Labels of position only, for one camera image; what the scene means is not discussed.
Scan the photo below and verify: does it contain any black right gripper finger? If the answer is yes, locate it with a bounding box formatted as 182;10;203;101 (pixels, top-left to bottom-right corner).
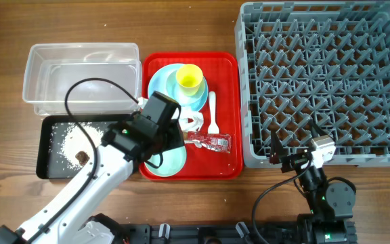
269;131;286;164
309;119;327;138

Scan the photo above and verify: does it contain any mint green bowl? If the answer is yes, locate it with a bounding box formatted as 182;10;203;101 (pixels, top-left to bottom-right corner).
143;146;187;178

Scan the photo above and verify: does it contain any white napkin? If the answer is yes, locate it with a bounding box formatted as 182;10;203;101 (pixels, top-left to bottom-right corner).
172;106;204;148

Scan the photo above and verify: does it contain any red ketchup sachet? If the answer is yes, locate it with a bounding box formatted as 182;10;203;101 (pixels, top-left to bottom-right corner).
183;131;232;153

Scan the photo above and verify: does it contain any brown meat scrap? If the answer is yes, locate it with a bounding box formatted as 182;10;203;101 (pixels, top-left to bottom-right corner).
75;151;90;167

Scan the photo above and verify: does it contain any white rice pile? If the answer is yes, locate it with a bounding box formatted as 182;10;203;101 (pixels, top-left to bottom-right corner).
49;122;93;171

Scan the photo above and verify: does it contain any yellow plastic cup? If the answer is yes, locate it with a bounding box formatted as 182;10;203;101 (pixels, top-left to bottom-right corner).
176;64;204;96

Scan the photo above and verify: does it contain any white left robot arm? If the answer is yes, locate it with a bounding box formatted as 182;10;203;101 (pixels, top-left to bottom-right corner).
0;110;183;243

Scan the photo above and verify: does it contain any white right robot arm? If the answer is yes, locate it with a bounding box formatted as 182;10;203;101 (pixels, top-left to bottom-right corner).
270;121;358;243

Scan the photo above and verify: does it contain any grey-blue dishwasher rack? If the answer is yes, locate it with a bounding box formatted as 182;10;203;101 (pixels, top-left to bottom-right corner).
234;1;390;168

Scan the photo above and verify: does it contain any light blue plate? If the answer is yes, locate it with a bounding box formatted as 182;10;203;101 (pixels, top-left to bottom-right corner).
148;63;209;111

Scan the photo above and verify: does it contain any light blue bowl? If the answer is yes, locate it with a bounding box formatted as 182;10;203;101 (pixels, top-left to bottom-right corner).
166;70;207;106

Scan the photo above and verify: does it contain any white plastic spoon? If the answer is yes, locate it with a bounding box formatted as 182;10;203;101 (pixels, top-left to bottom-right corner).
208;91;219;134

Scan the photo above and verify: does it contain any black tray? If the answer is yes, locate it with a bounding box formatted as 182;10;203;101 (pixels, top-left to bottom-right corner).
36;114;129;180

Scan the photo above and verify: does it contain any red plastic tray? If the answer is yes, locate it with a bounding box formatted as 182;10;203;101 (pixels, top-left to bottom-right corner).
142;52;243;181

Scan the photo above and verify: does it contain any clear plastic storage box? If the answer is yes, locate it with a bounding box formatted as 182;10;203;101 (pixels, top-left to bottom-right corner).
22;43;142;115

